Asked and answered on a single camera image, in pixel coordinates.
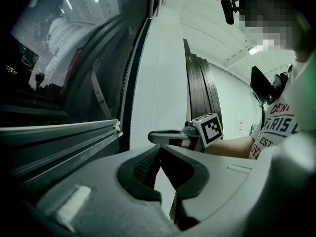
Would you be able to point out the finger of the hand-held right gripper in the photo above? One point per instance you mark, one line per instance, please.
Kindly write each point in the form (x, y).
(160, 136)

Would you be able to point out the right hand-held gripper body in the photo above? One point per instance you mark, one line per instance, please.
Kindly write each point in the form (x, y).
(209, 130)

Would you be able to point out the black head camera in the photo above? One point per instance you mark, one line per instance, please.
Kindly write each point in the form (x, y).
(227, 9)

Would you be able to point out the dark framed window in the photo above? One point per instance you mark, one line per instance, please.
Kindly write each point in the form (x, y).
(103, 58)

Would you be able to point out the person's white printed t-shirt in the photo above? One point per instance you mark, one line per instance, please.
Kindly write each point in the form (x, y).
(279, 127)

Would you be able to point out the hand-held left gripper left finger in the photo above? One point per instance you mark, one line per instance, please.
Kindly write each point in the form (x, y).
(98, 181)

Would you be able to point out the black chest-mounted phone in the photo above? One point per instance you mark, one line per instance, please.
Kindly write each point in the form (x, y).
(260, 85)

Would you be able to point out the grey insect screen bar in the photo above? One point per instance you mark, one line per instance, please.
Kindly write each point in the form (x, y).
(61, 132)

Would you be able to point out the person's head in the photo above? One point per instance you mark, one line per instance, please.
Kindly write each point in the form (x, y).
(271, 21)

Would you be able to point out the person's right forearm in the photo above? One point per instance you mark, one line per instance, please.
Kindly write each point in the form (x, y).
(232, 146)

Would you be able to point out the dark brown curtain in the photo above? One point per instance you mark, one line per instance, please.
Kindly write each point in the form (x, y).
(200, 88)

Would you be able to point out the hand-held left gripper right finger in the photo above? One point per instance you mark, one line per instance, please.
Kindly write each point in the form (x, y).
(217, 176)

